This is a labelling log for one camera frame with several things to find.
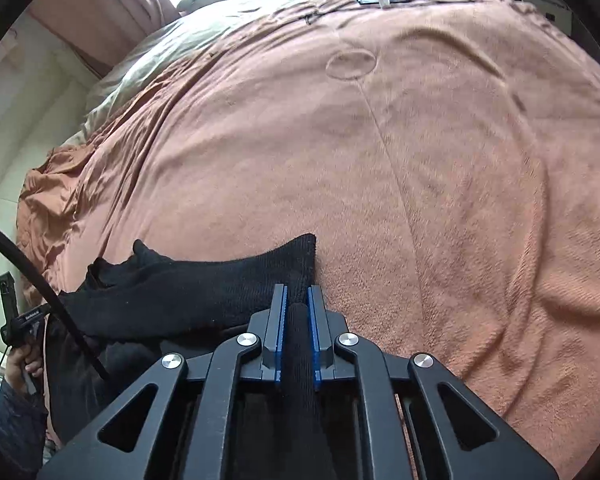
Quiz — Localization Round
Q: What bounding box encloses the cream patterned bed quilt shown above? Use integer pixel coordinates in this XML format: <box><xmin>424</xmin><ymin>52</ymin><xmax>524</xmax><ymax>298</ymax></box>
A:
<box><xmin>61</xmin><ymin>0</ymin><xmax>462</xmax><ymax>149</ymax></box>

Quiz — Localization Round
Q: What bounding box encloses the person's left forearm dark sleeve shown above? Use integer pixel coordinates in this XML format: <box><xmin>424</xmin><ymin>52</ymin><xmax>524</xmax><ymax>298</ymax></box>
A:
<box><xmin>0</xmin><ymin>380</ymin><xmax>47</xmax><ymax>479</ymax></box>

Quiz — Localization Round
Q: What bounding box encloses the pink window curtain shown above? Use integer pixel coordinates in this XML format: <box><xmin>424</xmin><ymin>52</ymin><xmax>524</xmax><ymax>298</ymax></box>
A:
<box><xmin>28</xmin><ymin>0</ymin><xmax>178</xmax><ymax>77</ymax></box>

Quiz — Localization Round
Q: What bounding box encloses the person's left hand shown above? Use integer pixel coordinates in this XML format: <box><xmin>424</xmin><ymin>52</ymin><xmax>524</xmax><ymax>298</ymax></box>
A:
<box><xmin>5</xmin><ymin>342</ymin><xmax>44</xmax><ymax>396</ymax></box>

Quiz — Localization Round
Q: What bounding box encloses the black sweatshirt garment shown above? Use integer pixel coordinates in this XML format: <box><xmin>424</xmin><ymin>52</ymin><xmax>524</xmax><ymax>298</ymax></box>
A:
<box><xmin>45</xmin><ymin>234</ymin><xmax>356</xmax><ymax>479</ymax></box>

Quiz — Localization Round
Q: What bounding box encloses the black braided cable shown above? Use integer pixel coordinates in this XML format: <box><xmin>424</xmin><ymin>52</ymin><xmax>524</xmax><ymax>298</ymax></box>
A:
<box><xmin>0</xmin><ymin>216</ymin><xmax>112</xmax><ymax>384</ymax></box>

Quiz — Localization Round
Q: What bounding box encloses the orange fleece blanket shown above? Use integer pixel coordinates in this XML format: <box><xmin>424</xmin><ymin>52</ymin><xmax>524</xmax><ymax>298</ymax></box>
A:
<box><xmin>17</xmin><ymin>0</ymin><xmax>600</xmax><ymax>479</ymax></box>

